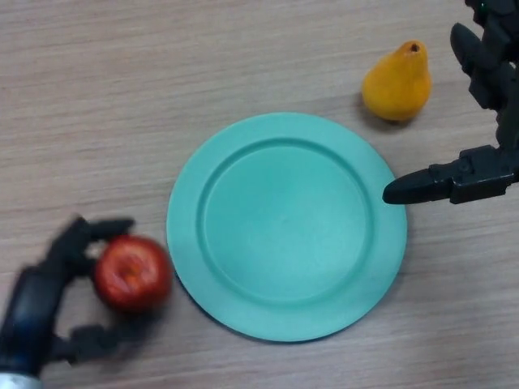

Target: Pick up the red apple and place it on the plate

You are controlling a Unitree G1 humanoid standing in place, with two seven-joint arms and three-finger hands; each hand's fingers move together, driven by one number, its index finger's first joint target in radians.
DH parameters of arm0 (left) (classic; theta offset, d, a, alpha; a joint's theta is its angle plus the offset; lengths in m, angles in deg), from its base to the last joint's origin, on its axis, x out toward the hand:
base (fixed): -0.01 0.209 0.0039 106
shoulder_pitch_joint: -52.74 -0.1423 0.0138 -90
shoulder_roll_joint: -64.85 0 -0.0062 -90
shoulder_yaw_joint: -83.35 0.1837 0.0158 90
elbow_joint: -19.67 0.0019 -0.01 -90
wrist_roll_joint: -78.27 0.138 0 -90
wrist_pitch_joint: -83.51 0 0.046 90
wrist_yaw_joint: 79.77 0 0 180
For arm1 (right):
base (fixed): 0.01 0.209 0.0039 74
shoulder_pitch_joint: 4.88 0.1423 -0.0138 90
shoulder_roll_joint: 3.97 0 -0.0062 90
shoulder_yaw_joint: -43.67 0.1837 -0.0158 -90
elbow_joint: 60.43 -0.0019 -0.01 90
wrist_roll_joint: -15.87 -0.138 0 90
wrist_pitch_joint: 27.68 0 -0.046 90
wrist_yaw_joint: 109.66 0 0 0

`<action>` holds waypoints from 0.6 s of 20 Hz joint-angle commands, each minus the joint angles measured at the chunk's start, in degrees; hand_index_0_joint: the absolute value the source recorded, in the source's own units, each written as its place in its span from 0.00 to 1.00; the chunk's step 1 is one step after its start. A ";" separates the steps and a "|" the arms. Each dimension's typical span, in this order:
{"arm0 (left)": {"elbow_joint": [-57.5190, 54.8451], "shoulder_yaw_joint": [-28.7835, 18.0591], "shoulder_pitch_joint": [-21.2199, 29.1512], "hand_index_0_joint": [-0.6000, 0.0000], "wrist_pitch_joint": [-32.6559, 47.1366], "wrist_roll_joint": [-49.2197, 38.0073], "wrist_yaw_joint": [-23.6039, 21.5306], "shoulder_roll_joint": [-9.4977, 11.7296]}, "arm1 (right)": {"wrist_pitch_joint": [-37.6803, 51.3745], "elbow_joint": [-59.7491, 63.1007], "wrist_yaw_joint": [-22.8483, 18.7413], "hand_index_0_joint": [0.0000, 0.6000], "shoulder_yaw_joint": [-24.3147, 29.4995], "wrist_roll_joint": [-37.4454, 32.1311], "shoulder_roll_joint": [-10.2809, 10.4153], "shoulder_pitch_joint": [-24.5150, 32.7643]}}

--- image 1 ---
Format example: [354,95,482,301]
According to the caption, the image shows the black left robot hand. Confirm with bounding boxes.
[0,216,159,376]

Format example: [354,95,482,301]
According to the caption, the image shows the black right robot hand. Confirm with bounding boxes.
[382,0,519,206]

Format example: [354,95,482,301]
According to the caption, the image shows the red apple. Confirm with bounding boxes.
[93,234,174,314]

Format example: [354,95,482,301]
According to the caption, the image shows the green round plate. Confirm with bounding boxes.
[165,112,408,344]

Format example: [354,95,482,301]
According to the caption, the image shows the yellow pear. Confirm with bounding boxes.
[361,39,432,123]

